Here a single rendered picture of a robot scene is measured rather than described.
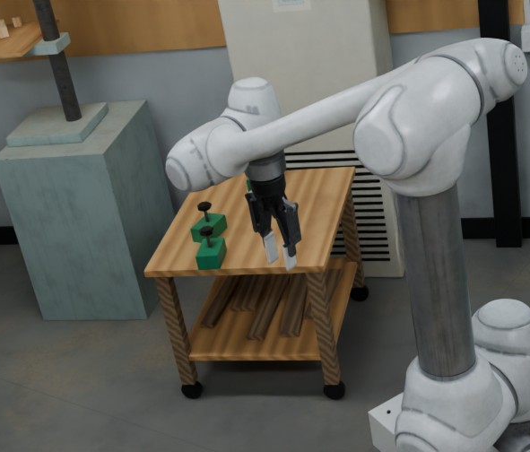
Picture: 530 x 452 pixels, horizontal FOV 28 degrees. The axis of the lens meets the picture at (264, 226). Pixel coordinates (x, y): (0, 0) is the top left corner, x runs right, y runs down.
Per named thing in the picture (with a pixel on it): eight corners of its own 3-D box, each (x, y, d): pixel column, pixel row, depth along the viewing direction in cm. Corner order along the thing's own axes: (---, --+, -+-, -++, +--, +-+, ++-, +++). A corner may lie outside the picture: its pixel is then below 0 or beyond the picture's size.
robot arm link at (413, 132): (523, 436, 197) (458, 511, 184) (449, 407, 208) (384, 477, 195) (490, 56, 159) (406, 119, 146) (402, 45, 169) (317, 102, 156)
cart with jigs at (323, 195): (226, 297, 404) (193, 146, 374) (373, 293, 389) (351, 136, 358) (178, 406, 349) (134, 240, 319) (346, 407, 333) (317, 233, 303)
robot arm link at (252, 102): (258, 132, 224) (217, 160, 216) (247, 65, 216) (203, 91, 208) (297, 143, 217) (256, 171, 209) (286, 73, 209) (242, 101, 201)
